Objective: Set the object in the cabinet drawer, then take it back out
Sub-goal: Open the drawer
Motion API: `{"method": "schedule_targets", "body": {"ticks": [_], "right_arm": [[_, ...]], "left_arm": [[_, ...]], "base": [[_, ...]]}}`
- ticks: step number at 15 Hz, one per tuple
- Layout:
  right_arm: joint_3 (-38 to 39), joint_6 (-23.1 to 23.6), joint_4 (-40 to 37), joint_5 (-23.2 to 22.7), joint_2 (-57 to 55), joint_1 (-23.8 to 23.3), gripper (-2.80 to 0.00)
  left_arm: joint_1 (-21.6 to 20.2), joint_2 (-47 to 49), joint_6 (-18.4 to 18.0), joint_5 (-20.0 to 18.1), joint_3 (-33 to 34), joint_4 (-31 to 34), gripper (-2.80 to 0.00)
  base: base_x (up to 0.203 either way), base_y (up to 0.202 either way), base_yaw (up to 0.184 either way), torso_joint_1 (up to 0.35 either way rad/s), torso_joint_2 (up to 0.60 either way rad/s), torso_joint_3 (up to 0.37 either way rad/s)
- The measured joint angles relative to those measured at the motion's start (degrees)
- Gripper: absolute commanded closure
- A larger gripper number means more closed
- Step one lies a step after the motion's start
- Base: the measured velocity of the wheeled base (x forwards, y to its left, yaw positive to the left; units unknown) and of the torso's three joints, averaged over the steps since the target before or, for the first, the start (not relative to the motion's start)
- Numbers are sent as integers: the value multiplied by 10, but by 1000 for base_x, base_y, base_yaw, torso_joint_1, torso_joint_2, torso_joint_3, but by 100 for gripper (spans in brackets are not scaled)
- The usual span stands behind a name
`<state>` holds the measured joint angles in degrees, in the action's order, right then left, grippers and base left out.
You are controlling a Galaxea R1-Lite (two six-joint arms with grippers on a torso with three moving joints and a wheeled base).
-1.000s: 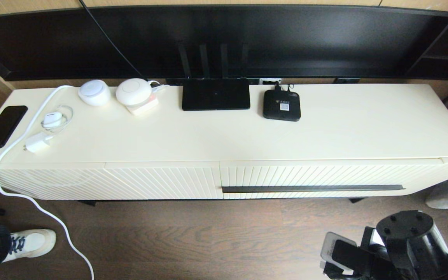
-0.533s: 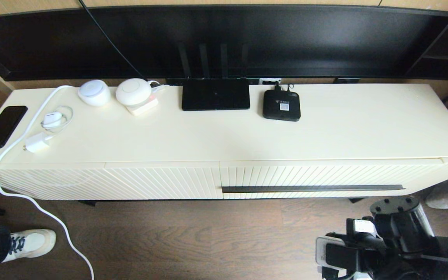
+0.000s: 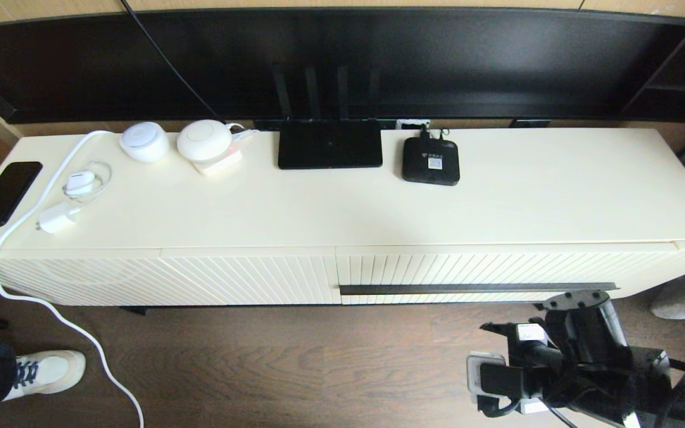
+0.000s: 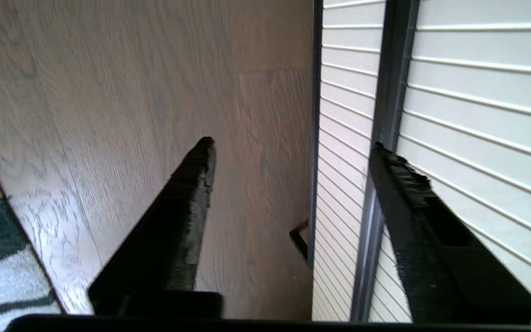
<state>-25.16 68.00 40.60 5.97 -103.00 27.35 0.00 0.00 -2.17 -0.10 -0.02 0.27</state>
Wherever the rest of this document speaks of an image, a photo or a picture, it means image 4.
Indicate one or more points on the white ribbed cabinet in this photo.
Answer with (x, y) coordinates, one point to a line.
(339, 138)

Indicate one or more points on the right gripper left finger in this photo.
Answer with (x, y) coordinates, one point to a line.
(168, 249)

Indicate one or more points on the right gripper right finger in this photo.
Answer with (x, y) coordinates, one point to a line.
(440, 267)

